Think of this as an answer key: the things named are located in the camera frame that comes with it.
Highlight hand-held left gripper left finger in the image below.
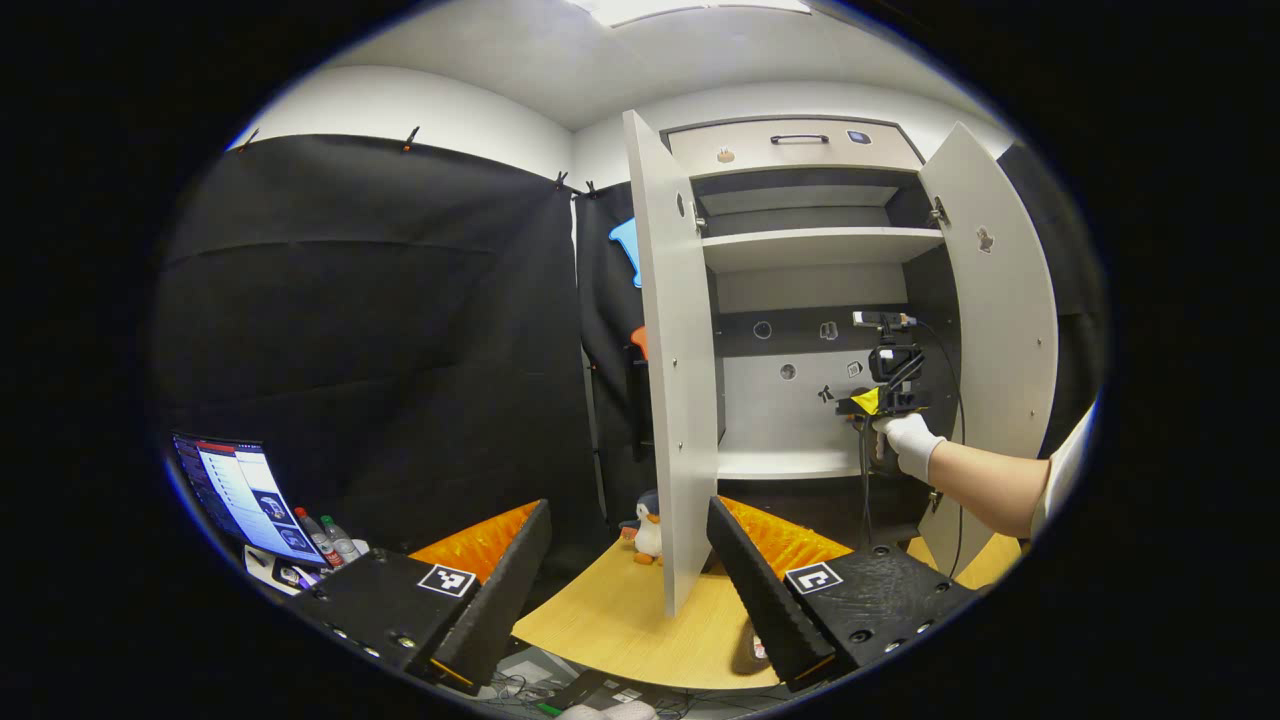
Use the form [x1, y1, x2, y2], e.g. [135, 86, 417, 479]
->
[285, 498, 553, 696]

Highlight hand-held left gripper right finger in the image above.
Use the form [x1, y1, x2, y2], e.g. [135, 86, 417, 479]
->
[706, 495, 979, 693]

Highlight brown shoe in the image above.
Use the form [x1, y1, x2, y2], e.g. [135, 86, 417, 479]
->
[730, 615, 771, 676]

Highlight grey cabinet door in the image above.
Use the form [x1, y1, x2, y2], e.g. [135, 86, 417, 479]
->
[915, 122, 1061, 576]
[622, 110, 723, 619]

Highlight grey shoe cabinet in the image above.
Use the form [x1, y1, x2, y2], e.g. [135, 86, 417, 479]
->
[665, 115, 966, 546]

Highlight grey cabinet drawer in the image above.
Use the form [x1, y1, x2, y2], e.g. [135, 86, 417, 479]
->
[668, 120, 923, 179]

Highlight penguin plush toy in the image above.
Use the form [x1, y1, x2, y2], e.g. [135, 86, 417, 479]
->
[618, 490, 665, 567]

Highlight clear plastic bottle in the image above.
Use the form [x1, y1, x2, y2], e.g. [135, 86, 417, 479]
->
[293, 507, 343, 569]
[320, 515, 363, 563]

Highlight black backdrop cloth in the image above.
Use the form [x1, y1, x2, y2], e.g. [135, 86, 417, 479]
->
[150, 133, 1109, 561]

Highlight open laptop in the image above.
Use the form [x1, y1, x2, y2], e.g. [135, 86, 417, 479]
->
[170, 432, 328, 569]

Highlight ceiling light panel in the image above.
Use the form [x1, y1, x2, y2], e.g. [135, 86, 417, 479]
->
[570, 0, 811, 26]

